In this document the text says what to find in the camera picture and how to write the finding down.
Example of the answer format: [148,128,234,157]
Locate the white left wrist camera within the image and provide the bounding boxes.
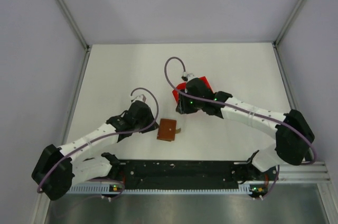
[131,94,146,103]

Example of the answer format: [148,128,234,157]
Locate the aluminium frame rail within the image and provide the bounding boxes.
[55,0,90,52]

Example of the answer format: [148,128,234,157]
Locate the brown leather card holder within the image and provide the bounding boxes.
[156,118,182,142]

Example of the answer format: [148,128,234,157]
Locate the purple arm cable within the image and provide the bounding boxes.
[36,88,159,201]
[164,56,317,201]

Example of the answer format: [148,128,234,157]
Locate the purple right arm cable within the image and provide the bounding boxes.
[164,56,317,201]

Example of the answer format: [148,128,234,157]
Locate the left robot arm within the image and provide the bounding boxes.
[31,100,158,201]

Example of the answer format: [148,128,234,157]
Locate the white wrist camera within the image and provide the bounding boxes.
[181,71,196,82]
[131,94,146,103]

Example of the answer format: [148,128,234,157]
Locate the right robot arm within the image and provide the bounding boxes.
[172,77,315,180]

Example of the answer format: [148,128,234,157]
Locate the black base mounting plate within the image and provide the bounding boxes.
[94,160,277,190]

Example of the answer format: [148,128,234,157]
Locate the steel sheet panel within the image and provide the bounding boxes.
[45,184,328,223]

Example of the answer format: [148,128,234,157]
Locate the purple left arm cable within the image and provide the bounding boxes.
[36,88,159,201]

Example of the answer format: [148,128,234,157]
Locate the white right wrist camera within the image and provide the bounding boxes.
[181,71,196,82]

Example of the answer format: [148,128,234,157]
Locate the red plastic bin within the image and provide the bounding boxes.
[176,76,213,98]

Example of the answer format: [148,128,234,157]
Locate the grey slotted cable duct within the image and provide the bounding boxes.
[65,183,267,195]

